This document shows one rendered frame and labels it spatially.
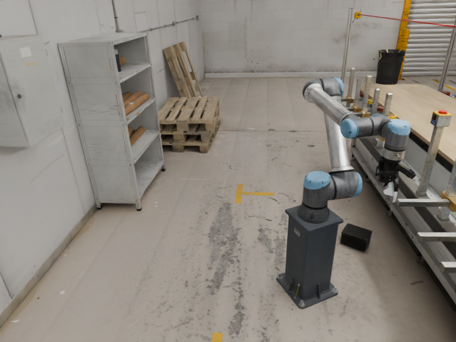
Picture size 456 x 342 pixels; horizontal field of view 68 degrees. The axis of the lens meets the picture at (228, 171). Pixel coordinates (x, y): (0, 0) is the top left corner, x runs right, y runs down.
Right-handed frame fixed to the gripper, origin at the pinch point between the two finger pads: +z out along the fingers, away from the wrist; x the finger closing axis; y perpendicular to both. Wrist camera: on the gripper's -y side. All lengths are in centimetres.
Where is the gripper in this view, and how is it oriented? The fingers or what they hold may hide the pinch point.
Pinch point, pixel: (389, 195)
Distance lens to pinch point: 182.2
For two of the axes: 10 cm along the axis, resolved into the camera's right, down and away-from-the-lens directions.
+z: 0.3, 8.9, 4.5
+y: -9.9, -0.2, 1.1
